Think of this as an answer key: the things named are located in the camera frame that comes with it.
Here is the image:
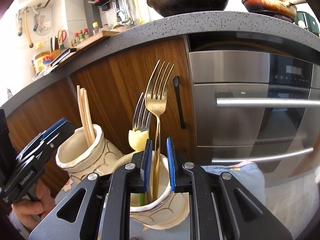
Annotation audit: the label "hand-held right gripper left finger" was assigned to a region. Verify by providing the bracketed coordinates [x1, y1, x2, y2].
[29, 139, 153, 240]

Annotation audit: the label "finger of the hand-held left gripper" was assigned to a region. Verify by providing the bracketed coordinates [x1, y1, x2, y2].
[24, 117, 72, 153]
[15, 122, 76, 171]

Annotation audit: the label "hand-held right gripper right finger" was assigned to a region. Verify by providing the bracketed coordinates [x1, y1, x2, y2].
[166, 137, 293, 240]

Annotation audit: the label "wooden chopstick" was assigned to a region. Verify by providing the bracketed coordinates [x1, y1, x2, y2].
[84, 89, 96, 142]
[77, 85, 89, 144]
[80, 87, 93, 143]

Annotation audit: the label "yellow green plastic tongs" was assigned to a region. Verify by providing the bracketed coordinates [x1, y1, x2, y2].
[128, 129, 150, 205]

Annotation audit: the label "cream floral ceramic utensil holder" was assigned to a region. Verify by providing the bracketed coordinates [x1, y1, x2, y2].
[55, 124, 191, 230]

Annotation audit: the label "silver fork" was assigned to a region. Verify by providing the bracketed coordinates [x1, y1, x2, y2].
[132, 92, 153, 136]

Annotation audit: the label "gold fork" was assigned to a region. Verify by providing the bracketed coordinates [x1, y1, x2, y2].
[144, 60, 175, 203]

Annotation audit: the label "person's left hand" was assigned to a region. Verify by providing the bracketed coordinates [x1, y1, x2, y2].
[10, 182, 54, 231]

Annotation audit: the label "wooden base cabinet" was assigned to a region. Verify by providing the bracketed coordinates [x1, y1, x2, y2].
[5, 77, 83, 193]

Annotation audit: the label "stainless steel built-in oven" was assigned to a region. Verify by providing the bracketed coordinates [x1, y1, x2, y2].
[187, 33, 320, 188]

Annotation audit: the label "yellow cooking oil bottle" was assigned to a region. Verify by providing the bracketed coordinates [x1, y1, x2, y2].
[31, 51, 52, 74]

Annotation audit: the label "blue cartoon printed blanket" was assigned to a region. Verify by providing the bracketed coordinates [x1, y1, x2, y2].
[54, 161, 266, 240]

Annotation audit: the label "wooden cabinet door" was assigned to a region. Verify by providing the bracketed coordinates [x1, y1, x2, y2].
[70, 37, 196, 161]

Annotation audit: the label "knife block with scissors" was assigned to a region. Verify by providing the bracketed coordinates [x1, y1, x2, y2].
[50, 29, 68, 58]

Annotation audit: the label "wooden cutting board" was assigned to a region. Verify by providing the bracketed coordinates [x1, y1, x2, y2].
[53, 29, 121, 70]

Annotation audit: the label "hanging metal kitchen utensil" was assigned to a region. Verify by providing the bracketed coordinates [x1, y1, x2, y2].
[113, 0, 123, 24]
[122, 0, 132, 22]

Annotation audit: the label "grey speckled countertop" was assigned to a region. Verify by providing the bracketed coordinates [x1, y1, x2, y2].
[0, 10, 320, 120]

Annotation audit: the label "yellow hanging spatula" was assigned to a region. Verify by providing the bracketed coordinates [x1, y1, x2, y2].
[131, 0, 146, 25]

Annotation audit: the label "brown frying pan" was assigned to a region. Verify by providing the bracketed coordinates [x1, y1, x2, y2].
[241, 0, 304, 24]

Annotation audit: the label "green kitchen appliance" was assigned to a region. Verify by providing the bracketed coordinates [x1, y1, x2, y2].
[295, 10, 320, 36]

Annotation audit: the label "black handled kitchen knife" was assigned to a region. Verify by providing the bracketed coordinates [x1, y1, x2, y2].
[51, 48, 77, 68]

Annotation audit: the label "yellow gas hose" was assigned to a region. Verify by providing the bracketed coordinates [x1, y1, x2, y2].
[23, 11, 34, 48]

